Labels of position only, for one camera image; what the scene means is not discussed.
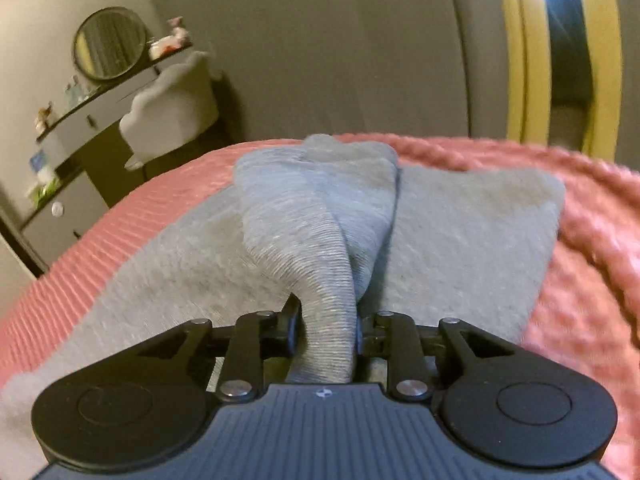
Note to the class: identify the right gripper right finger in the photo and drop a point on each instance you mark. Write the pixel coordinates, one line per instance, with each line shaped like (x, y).
(393, 338)

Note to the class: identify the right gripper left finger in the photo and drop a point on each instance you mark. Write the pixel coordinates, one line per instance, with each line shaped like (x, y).
(245, 347)

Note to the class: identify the grey sweatpants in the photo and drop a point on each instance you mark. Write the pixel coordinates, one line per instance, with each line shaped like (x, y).
(342, 226)

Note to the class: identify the pink ribbed bed blanket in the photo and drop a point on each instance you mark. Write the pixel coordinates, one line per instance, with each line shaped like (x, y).
(587, 315)

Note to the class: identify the grey drawer cabinet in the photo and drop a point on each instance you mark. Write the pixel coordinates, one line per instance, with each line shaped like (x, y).
(64, 219)

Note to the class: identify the grey upholstered chair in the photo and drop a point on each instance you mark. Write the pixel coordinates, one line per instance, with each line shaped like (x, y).
(174, 110)

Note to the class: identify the grey vanity desk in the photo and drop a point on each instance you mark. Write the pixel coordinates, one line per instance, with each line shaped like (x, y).
(87, 138)

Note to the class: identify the grey curtain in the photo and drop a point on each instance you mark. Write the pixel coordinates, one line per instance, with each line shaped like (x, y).
(412, 67)

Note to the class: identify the pink plush toy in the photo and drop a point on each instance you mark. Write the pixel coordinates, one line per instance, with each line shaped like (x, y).
(178, 39)

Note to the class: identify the round wall mirror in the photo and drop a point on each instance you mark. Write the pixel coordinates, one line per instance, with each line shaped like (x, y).
(109, 43)

